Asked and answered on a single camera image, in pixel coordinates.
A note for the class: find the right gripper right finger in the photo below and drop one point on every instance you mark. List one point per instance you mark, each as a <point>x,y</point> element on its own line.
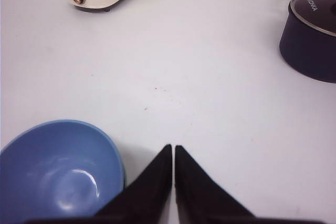
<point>202,198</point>

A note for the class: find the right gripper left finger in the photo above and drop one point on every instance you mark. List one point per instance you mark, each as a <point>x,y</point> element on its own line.
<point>144,198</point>

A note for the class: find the blue bowl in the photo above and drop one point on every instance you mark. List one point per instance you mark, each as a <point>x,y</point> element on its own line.
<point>62,168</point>

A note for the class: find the dark blue saucepan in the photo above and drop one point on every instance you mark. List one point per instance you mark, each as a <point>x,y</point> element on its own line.
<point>307,50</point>

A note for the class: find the glass pot lid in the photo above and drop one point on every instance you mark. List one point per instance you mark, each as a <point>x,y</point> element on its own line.
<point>317,14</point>

